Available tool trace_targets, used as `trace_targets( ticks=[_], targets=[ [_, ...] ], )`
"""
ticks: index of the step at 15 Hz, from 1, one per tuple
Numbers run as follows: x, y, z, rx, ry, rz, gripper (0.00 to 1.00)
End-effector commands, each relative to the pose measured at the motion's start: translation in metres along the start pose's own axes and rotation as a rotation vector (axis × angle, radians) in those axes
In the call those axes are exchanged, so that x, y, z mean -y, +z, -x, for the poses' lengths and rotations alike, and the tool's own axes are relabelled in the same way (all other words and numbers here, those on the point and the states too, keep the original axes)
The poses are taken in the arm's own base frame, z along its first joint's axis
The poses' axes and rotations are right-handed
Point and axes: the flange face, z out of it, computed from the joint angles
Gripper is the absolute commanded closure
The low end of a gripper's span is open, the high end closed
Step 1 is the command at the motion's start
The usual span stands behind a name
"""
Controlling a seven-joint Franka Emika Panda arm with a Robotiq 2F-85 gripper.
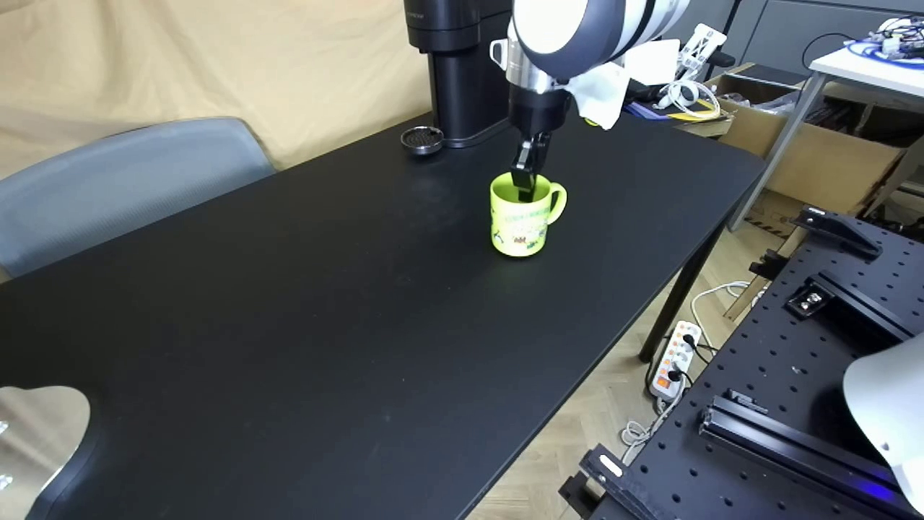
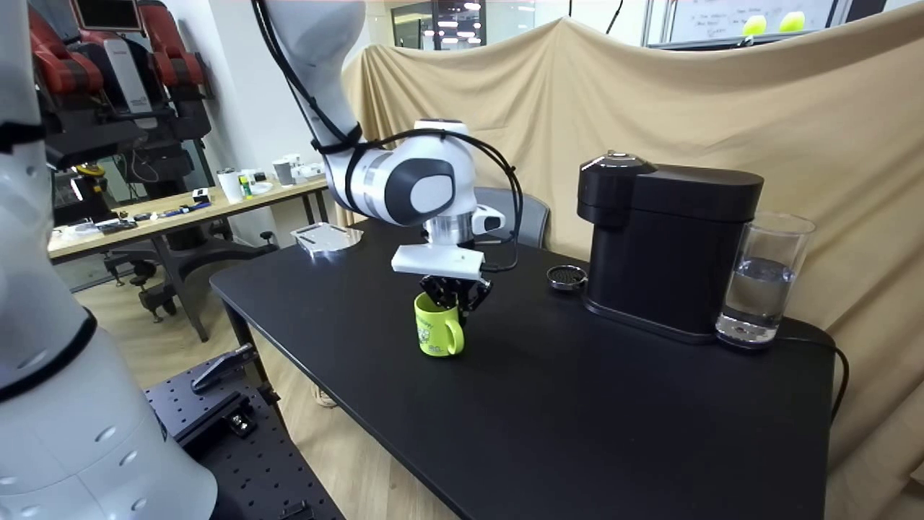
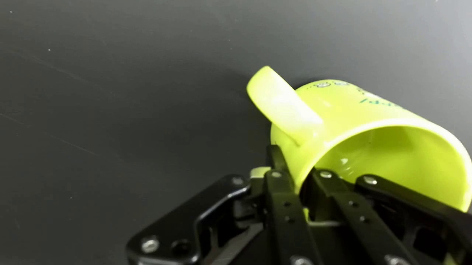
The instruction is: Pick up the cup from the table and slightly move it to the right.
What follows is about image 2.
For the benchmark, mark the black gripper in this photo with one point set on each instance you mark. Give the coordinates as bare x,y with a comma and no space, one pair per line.
454,286

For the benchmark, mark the lime green mug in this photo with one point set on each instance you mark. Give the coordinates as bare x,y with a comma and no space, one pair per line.
436,333

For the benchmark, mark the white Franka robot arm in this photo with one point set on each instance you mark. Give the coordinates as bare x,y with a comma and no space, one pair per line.
413,190

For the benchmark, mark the white cup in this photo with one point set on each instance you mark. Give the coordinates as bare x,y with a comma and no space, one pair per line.
229,187

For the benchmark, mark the clear glass cup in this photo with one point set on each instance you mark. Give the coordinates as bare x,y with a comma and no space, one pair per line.
760,284

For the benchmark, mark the white flat box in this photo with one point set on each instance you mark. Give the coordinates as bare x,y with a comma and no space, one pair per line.
323,237

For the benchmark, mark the black coffee machine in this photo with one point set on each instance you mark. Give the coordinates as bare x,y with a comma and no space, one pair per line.
664,249

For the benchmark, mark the black round knob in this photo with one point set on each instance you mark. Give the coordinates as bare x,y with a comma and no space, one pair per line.
241,424

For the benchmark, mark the black perforated breadboard plate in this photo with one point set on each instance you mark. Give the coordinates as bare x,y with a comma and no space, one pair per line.
261,464

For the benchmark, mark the black office chair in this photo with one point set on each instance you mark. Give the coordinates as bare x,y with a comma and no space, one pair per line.
190,256

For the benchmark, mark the dark monitor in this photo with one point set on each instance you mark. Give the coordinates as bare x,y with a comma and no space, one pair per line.
452,21

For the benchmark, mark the beige cloth backdrop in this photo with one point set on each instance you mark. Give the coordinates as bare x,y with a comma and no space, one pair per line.
672,106

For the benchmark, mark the wooden desk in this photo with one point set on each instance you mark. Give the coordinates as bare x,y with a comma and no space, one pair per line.
145,216

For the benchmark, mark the red black gaming chair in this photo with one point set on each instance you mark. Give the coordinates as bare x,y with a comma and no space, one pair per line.
173,48
66,60

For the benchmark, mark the whiteboard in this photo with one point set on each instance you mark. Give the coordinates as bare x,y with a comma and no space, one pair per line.
710,19

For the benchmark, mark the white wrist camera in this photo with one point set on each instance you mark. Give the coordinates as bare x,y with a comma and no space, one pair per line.
488,221

